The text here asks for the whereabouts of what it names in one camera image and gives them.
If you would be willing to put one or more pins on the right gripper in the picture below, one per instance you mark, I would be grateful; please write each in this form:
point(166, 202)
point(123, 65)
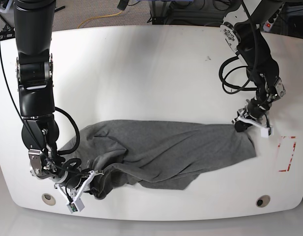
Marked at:
point(74, 183)

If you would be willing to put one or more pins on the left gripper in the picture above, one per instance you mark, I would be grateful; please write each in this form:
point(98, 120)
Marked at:
point(254, 110)

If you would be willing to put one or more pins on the grey T-shirt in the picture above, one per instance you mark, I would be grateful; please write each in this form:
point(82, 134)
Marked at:
point(160, 154)

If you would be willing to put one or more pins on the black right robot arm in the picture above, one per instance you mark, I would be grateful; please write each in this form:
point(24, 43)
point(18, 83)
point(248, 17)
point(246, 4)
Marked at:
point(33, 31)

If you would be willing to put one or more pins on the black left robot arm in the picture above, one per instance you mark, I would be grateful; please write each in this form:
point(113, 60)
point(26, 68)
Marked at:
point(241, 31)

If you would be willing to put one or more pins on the red tape rectangle marking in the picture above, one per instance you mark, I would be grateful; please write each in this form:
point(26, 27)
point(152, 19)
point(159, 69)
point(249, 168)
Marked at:
point(285, 153)

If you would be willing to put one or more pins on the white power strip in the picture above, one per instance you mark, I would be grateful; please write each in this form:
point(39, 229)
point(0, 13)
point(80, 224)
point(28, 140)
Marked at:
point(270, 22)

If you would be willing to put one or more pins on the black tripod on floor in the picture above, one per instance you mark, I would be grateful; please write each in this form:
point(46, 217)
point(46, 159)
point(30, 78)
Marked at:
point(6, 29)

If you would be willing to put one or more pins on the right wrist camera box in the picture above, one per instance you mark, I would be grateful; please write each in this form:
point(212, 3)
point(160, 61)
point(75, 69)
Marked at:
point(75, 206)

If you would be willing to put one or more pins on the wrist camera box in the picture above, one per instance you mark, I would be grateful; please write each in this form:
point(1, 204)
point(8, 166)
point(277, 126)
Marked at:
point(75, 206)
point(266, 131)

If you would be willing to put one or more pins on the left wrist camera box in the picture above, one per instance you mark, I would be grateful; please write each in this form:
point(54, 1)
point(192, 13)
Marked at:
point(266, 131)

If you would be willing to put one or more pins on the left table cable grommet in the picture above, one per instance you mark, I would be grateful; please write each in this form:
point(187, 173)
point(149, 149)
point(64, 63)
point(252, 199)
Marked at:
point(48, 199)

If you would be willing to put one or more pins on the table cable grommet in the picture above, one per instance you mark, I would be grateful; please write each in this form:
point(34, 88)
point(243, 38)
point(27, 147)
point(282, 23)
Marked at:
point(48, 199)
point(263, 201)

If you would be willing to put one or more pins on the right table cable grommet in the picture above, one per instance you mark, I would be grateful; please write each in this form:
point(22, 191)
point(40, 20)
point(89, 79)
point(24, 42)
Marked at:
point(263, 201)

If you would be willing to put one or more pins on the black metal frame base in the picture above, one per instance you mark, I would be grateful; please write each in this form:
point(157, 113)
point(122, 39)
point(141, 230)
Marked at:
point(206, 13)

